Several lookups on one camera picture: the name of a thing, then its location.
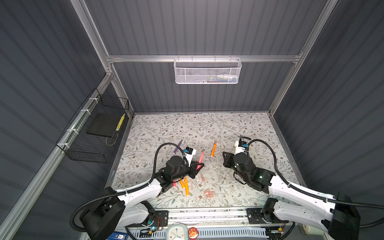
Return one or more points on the white alarm clock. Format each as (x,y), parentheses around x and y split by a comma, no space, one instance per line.
(177,232)

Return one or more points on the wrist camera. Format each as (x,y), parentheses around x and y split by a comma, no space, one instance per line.
(241,146)
(189,153)

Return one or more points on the blue black device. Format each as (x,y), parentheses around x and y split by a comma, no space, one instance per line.
(118,236)

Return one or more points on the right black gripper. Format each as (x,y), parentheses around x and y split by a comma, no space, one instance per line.
(229,157)

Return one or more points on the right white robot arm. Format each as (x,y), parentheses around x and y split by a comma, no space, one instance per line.
(291,202)

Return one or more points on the white mesh wall basket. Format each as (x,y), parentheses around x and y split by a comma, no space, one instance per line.
(207,72)

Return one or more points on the black pad in basket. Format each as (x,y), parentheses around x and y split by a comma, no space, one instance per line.
(103,125)

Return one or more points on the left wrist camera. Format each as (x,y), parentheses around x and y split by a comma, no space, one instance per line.
(189,153)

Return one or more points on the white tape roll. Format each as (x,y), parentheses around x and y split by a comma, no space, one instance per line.
(305,230)

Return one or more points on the black wire wall basket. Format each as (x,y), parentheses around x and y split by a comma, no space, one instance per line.
(80,146)

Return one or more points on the yellow highlighter in basket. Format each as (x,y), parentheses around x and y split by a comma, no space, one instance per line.
(120,122)

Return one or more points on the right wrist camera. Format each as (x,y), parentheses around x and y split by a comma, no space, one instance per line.
(241,146)

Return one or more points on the aluminium front rail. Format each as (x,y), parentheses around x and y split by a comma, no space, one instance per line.
(209,215)

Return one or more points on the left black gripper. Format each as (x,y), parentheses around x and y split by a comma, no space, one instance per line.
(193,171)

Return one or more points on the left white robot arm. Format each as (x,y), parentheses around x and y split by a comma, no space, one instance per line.
(101,216)

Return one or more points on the red round toy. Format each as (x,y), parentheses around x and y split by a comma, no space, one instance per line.
(193,233)

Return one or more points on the orange marker pen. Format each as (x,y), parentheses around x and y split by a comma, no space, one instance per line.
(186,186)
(182,183)
(214,149)

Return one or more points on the small black pliers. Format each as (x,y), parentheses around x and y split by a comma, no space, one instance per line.
(244,139)

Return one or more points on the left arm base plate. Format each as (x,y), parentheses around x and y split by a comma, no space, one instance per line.
(158,219)

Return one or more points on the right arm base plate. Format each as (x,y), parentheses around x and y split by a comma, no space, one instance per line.
(255,216)

